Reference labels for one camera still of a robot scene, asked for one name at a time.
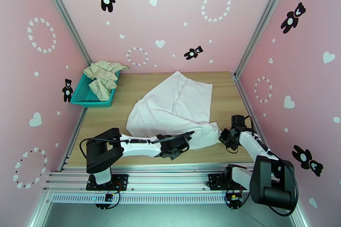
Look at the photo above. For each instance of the pale pink T-shirt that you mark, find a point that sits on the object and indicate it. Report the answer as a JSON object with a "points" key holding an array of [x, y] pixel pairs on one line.
{"points": [[165, 106]]}

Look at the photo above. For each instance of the beige elastic-waist shorts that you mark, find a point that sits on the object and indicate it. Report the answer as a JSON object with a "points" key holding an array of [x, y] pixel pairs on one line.
{"points": [[102, 74]]}

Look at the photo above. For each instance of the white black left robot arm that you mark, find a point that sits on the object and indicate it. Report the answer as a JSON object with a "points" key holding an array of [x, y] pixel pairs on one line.
{"points": [[138, 149]]}

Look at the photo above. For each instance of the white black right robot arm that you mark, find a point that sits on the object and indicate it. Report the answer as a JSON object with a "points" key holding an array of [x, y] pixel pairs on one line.
{"points": [[266, 181]]}

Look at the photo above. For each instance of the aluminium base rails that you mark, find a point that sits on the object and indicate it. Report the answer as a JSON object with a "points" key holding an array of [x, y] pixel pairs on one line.
{"points": [[170, 178]]}

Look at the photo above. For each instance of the slotted metal strip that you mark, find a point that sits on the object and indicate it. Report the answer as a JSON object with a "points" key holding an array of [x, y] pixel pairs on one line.
{"points": [[170, 198]]}

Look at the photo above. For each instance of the circuit board with yellow connector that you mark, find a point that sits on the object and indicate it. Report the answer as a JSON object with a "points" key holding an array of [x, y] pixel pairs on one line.
{"points": [[234, 199]]}

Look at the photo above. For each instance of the small black circuit board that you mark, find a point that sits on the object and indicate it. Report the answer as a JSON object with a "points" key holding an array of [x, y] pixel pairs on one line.
{"points": [[108, 197]]}

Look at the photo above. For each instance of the teal plastic mesh basket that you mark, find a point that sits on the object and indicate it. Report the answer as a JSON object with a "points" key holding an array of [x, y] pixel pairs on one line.
{"points": [[82, 98]]}

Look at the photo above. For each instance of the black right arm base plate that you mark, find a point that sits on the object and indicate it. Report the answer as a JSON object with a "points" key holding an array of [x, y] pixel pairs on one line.
{"points": [[215, 181]]}

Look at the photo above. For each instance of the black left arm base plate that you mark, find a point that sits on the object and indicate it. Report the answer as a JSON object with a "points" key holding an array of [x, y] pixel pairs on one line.
{"points": [[120, 181]]}

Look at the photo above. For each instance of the aluminium frame post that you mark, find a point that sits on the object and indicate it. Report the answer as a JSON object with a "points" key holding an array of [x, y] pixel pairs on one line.
{"points": [[263, 21], [64, 16]]}

